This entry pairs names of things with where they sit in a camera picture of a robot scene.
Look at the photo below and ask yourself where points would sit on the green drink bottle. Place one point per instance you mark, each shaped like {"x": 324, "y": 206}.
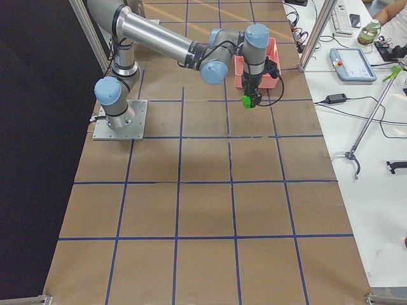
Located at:
{"x": 369, "y": 33}

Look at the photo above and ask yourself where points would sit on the black smartphone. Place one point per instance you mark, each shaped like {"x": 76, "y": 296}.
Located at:
{"x": 355, "y": 20}

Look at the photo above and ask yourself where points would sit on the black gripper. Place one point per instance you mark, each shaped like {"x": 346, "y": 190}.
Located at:
{"x": 249, "y": 83}

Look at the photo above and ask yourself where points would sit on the green toy block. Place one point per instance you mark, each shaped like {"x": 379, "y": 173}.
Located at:
{"x": 246, "y": 101}

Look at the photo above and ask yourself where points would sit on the white keyboard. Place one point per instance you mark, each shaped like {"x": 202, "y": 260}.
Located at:
{"x": 340, "y": 20}

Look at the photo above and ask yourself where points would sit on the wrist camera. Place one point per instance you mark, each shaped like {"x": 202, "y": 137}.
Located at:
{"x": 272, "y": 69}

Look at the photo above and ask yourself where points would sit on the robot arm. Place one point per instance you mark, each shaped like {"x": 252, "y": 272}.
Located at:
{"x": 212, "y": 61}

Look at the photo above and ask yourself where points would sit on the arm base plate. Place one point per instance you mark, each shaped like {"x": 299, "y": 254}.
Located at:
{"x": 130, "y": 125}

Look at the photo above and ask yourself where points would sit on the aluminium frame post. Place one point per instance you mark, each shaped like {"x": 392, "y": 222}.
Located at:
{"x": 319, "y": 26}

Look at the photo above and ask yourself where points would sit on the teach pendant tablet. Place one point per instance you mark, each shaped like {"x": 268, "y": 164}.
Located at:
{"x": 351, "y": 64}

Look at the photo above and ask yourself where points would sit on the black power adapter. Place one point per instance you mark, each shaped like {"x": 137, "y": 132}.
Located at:
{"x": 336, "y": 98}

